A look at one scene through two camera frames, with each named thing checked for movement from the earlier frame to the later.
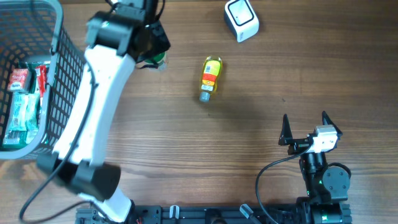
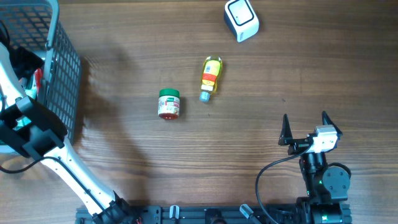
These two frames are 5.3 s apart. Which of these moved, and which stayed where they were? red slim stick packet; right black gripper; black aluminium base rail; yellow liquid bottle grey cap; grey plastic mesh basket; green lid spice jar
Moved: green lid spice jar; red slim stick packet
Stayed: black aluminium base rail; grey plastic mesh basket; yellow liquid bottle grey cap; right black gripper
